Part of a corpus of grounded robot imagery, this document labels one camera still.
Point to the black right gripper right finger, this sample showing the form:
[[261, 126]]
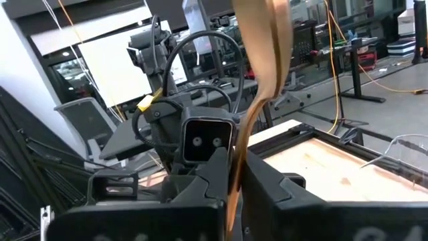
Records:
[[317, 224]]

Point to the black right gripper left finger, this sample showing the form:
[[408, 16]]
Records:
[[167, 224]]

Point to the gold spoon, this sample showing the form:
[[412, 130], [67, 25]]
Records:
[[267, 50]]

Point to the grey office chair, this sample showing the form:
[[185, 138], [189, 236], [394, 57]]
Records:
[[83, 124]]

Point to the yellow tape label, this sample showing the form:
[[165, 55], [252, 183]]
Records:
[[147, 102]]

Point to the white board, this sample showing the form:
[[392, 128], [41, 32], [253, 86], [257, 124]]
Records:
[[110, 67]]

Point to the clear plastic bin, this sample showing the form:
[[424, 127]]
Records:
[[411, 135]]

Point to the white office chair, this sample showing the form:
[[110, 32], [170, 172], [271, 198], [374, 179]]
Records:
[[287, 97]]

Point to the black standing desk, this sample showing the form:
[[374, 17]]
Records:
[[356, 73]]

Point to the red storage crate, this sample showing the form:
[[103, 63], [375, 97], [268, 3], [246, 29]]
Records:
[[368, 59]]

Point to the black equipment cabinet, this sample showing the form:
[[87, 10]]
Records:
[[306, 43]]

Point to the striped storage box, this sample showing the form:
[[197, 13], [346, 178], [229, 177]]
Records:
[[401, 47]]

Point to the white cardboard box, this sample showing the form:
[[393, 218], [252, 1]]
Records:
[[406, 20]]

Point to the silver aluminium bracket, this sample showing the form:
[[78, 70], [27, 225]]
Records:
[[45, 224]]

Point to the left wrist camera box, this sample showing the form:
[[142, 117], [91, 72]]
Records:
[[207, 140]]

